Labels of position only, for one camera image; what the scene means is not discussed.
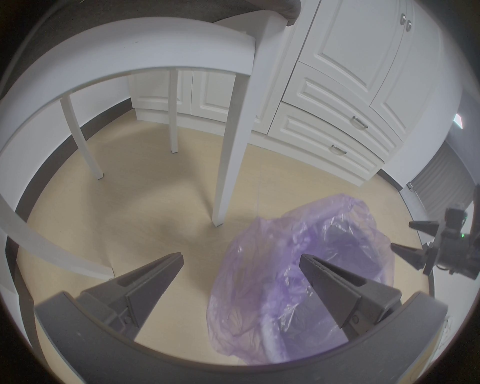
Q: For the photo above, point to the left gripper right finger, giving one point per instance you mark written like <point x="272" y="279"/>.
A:
<point x="337" y="296"/>

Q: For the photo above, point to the purple plastic bag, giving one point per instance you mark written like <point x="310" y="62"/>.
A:
<point x="262" y="270"/>

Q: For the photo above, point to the white chair with grey seat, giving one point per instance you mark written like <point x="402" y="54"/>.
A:
<point x="150" y="48"/>

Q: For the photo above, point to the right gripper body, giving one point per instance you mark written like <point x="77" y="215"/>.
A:
<point x="457" y="255"/>

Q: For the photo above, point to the white trash bin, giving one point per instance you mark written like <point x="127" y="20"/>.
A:
<point x="273" y="343"/>

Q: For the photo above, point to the white wardrobe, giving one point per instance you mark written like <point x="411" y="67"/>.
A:
<point x="356" y="75"/>

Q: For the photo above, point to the ceiling light panel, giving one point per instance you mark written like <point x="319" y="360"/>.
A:
<point x="458" y="121"/>

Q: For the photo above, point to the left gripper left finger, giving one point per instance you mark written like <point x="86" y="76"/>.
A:
<point x="150" y="292"/>

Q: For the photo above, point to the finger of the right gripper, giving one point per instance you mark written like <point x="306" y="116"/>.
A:
<point x="410" y="255"/>
<point x="425" y="226"/>

